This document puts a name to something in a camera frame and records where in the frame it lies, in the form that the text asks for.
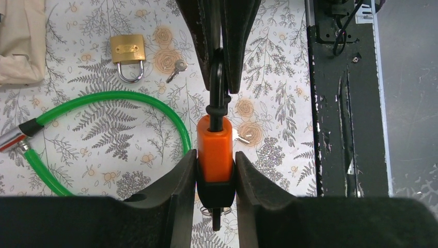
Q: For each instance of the green cable lock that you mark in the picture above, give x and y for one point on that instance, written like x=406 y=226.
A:
x=110 y=143

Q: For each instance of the floral table mat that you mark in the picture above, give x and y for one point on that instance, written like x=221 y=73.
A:
x=272 y=109

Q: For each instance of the single silver padlock key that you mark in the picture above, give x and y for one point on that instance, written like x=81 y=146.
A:
x=180 y=66

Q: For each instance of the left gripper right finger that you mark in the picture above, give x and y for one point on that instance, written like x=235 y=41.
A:
x=269 y=216

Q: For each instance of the brass padlock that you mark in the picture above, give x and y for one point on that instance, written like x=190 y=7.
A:
x=128 y=50

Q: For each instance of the orange black key bunch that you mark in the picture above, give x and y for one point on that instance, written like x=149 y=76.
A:
x=215 y=165

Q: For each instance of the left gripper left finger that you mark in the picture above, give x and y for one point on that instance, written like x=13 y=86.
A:
x=160 y=215

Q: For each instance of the folded beige garment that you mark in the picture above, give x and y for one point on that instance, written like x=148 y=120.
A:
x=23 y=44

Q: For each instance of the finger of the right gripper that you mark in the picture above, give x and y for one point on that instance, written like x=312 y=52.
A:
x=237 y=18
x=197 y=16

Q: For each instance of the silver cable lock keys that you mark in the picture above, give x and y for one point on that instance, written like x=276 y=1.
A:
x=237 y=137

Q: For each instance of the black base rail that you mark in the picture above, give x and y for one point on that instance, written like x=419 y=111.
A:
x=347 y=97

